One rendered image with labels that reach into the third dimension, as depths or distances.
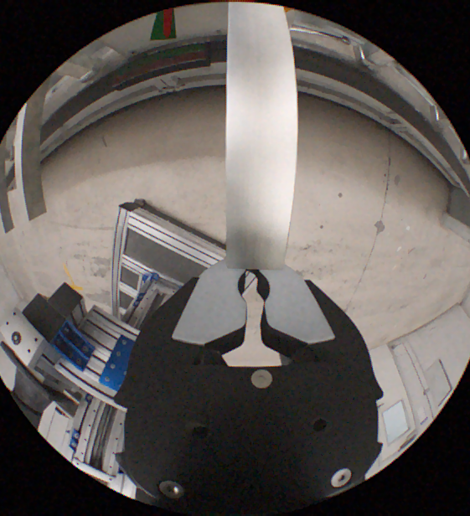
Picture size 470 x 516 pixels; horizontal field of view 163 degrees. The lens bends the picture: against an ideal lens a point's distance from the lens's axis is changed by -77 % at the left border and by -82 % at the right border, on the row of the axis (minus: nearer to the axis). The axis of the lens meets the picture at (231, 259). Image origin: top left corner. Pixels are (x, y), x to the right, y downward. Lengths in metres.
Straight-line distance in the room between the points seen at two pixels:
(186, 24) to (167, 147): 0.82
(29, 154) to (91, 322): 0.51
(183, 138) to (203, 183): 0.29
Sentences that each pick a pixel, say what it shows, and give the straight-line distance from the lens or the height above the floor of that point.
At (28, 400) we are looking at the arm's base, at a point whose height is 1.11.
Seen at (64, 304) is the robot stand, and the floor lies 0.78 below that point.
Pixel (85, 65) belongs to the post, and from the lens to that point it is 0.42.
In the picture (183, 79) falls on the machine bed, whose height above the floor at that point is 0.17.
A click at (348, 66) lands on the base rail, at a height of 0.69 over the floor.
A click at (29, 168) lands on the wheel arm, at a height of 0.84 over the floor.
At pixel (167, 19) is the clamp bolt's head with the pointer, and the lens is 0.31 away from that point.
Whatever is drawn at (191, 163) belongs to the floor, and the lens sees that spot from 0.97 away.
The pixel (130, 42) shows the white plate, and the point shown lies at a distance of 0.35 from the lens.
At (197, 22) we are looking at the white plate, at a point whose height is 0.74.
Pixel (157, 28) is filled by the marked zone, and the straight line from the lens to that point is 0.33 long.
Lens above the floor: 0.93
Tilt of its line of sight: 59 degrees down
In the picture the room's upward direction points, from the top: 174 degrees counter-clockwise
